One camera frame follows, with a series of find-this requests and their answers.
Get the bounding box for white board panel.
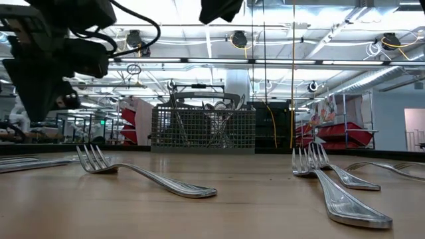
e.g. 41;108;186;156
131;97;157;147

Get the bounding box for silver air duct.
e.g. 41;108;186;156
327;65;425;98

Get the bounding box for hanging yellow cable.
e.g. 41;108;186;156
289;0;296;149

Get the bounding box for long ceiling light strip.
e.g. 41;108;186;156
109;56;425;66

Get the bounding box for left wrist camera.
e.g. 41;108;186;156
0;3;52;46

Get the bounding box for silver spoon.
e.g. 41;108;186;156
214;100;230;147
203;102;216;147
228;94;247;147

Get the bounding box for metal rack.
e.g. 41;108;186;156
341;91;379;150

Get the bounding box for red bin shelf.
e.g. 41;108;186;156
295;121;375;150

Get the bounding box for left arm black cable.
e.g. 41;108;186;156
69;0;162;58

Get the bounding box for black power box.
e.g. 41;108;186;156
254;101;294;149

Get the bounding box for grey plastic silverware basket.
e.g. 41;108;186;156
150;92;257;155

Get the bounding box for white column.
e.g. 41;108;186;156
224;68;250;102

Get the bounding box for silver fork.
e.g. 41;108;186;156
291;147;394;230
392;161;425;169
344;161;425;183
76;144;218;200
307;141;382;192

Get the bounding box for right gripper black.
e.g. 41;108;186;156
199;0;245;25

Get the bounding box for red storage bins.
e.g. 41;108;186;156
119;108;139;146

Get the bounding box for curved yellow cable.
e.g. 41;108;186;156
264;104;279;149

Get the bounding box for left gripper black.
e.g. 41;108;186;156
2;36;110;122

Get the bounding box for colourful poster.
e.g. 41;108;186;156
310;94;338;126

